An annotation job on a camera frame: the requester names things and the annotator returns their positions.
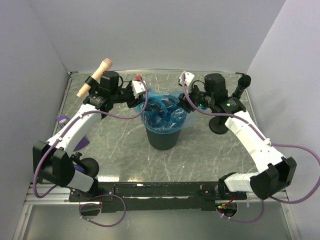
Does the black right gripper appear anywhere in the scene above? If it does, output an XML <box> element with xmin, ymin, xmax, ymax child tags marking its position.
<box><xmin>176</xmin><ymin>83</ymin><xmax>214</xmax><ymax>114</ymax></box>

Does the blue detached trash bag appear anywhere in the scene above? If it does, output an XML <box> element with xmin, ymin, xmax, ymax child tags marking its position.
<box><xmin>140</xmin><ymin>88</ymin><xmax>196</xmax><ymax>135</ymax></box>

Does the dark blue trash bin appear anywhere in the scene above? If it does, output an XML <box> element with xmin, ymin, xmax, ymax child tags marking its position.
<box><xmin>146</xmin><ymin>129</ymin><xmax>181</xmax><ymax>151</ymax></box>

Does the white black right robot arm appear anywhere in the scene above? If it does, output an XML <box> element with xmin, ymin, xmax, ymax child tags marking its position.
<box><xmin>178</xmin><ymin>71</ymin><xmax>297</xmax><ymax>200</ymax></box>

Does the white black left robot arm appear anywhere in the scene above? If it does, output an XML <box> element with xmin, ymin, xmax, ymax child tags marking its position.
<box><xmin>32</xmin><ymin>71</ymin><xmax>148</xmax><ymax>201</ymax></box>

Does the beige microphone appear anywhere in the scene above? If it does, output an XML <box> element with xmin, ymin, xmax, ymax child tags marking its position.
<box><xmin>76</xmin><ymin>58</ymin><xmax>113</xmax><ymax>98</ymax></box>

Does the black right mic stand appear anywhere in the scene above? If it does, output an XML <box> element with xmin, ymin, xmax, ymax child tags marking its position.
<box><xmin>208</xmin><ymin>116</ymin><xmax>229</xmax><ymax>135</ymax></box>

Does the black microphone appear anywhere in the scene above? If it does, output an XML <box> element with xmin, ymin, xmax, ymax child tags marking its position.
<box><xmin>232</xmin><ymin>74</ymin><xmax>252</xmax><ymax>99</ymax></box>

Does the purple microphone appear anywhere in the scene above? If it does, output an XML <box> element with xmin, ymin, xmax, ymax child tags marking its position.
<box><xmin>73</xmin><ymin>164</ymin><xmax>85</xmax><ymax>173</ymax></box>

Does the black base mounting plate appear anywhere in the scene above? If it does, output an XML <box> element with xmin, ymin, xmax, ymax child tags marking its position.
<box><xmin>68</xmin><ymin>181</ymin><xmax>247</xmax><ymax>213</ymax></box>

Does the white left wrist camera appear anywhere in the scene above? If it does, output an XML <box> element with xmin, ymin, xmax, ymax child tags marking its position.
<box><xmin>131</xmin><ymin>75</ymin><xmax>146</xmax><ymax>99</ymax></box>

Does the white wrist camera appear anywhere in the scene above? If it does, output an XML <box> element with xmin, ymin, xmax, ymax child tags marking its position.
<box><xmin>178</xmin><ymin>71</ymin><xmax>195</xmax><ymax>94</ymax></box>
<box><xmin>131</xmin><ymin>75</ymin><xmax>146</xmax><ymax>99</ymax></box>

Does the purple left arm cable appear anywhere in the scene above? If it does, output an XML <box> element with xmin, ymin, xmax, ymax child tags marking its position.
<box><xmin>33</xmin><ymin>78</ymin><xmax>150</xmax><ymax>227</ymax></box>

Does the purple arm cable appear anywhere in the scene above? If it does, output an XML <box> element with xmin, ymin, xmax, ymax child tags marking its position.
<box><xmin>33</xmin><ymin>78</ymin><xmax>150</xmax><ymax>227</ymax></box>
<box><xmin>181</xmin><ymin>72</ymin><xmax>320</xmax><ymax>223</ymax></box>

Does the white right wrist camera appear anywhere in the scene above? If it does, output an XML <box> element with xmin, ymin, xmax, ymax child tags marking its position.
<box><xmin>178</xmin><ymin>71</ymin><xmax>195</xmax><ymax>94</ymax></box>

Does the aluminium rail frame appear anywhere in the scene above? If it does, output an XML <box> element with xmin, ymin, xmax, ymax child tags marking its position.
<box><xmin>23</xmin><ymin>181</ymin><xmax>290</xmax><ymax>206</ymax></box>

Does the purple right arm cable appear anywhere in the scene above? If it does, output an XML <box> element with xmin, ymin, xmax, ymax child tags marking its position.
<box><xmin>181</xmin><ymin>72</ymin><xmax>320</xmax><ymax>223</ymax></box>

